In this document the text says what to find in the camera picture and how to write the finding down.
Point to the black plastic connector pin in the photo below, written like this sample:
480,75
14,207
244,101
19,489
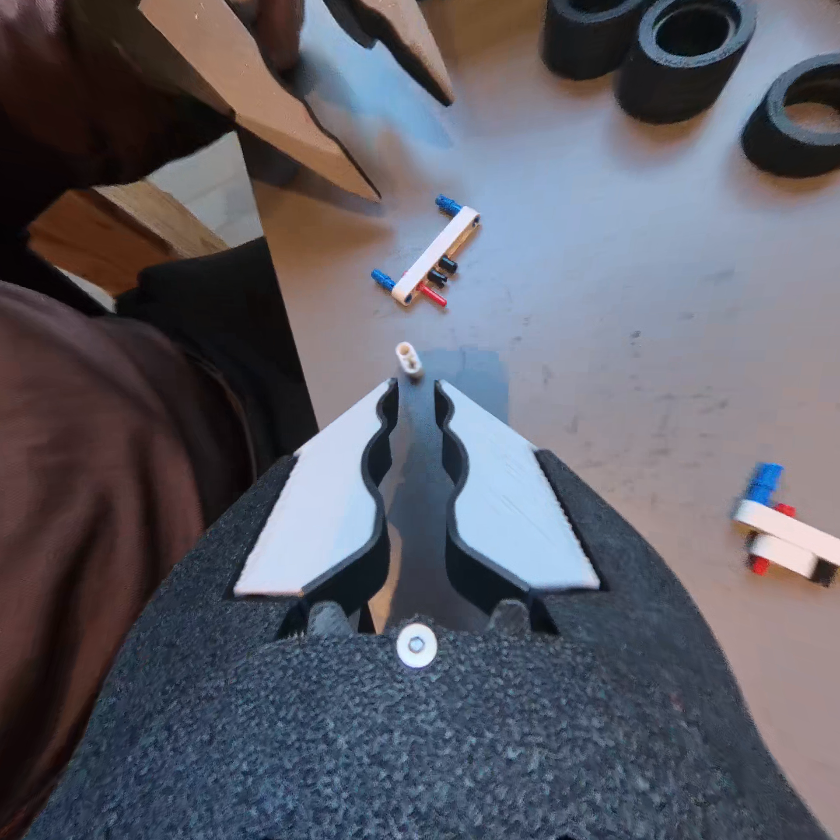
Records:
437,277
448,264

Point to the blue plastic connector pin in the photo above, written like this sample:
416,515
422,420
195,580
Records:
382,279
448,205

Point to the black rubber toy tyre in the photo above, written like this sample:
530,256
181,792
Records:
768,144
643,92
577,46

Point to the grey desk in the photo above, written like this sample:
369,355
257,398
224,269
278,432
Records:
623,328

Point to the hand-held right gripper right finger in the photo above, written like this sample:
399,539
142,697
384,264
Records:
518,518

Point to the person's left forearm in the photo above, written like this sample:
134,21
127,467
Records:
79,85

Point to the person's left hand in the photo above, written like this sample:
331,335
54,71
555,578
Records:
279,33

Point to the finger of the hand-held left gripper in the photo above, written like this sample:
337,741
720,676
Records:
249,85
407,33

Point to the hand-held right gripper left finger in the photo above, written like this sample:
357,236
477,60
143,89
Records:
315,518

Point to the person's torso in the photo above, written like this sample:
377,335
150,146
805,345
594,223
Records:
98,492

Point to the white holed brick beam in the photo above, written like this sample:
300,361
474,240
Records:
436,253

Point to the white beam assembly with pins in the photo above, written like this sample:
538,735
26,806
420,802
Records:
787,538

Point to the wooden plank frame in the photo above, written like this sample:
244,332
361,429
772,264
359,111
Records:
118,229

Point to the white small connector piece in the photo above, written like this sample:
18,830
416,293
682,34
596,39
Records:
408,359

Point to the red plastic axle pin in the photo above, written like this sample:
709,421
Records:
434,296

